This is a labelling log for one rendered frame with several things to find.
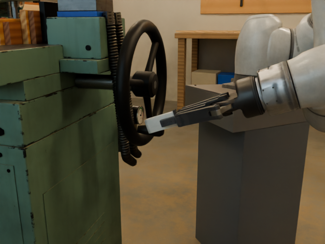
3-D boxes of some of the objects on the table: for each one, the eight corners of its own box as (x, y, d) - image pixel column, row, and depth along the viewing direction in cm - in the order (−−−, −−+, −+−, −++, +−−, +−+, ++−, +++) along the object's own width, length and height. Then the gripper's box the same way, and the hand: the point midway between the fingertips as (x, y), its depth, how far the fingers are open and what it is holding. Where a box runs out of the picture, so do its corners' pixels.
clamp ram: (69, 41, 79) (66, 0, 77) (42, 41, 81) (38, 1, 79) (88, 40, 87) (86, 3, 85) (63, 39, 90) (60, 3, 87)
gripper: (256, 70, 69) (151, 102, 77) (253, 80, 57) (129, 117, 65) (267, 105, 70) (162, 133, 79) (266, 121, 58) (142, 153, 67)
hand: (162, 122), depth 71 cm, fingers closed
